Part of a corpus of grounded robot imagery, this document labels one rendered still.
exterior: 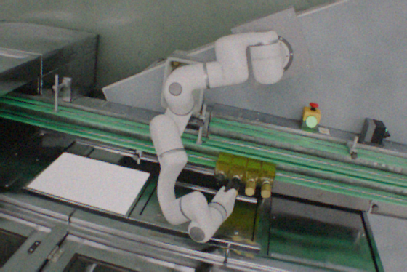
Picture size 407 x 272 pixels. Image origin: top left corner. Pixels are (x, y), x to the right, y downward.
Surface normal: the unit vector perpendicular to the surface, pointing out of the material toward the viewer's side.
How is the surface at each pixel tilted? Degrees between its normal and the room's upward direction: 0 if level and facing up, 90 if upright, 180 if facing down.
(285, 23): 5
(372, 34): 0
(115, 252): 90
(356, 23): 0
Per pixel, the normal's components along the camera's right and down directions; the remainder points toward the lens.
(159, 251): 0.15, -0.90
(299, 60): -0.24, 0.33
